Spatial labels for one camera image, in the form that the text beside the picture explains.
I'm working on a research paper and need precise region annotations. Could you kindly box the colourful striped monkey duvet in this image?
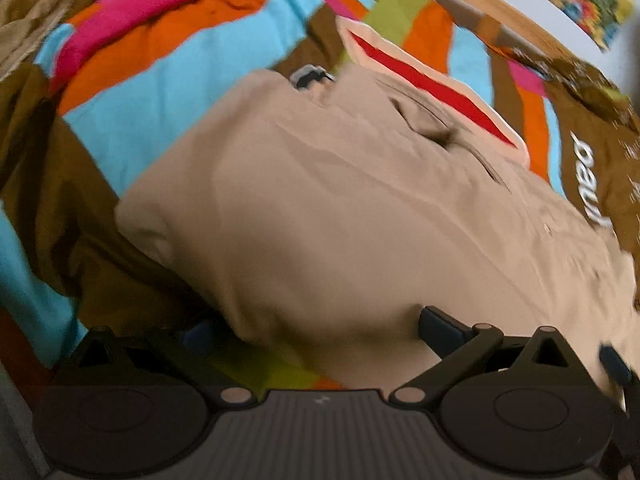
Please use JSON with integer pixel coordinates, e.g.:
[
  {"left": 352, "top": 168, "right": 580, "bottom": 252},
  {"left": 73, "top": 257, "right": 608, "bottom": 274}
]
[{"left": 1, "top": 0, "right": 639, "bottom": 404}]

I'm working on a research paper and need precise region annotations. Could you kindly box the brown corduroy garment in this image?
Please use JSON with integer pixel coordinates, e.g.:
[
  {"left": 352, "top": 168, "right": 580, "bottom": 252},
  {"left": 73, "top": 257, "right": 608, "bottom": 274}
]
[{"left": 1, "top": 0, "right": 76, "bottom": 80}]

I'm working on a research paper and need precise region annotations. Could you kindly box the beige hooded zip jacket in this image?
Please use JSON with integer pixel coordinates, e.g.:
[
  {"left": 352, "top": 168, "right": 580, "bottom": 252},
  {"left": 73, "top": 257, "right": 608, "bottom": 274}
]
[{"left": 114, "top": 63, "right": 640, "bottom": 396}]

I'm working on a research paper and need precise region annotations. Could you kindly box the brown PF patterned pillow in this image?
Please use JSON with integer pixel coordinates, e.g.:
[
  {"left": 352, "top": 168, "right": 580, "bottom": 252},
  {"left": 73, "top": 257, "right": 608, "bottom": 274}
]
[{"left": 510, "top": 49, "right": 639, "bottom": 134}]

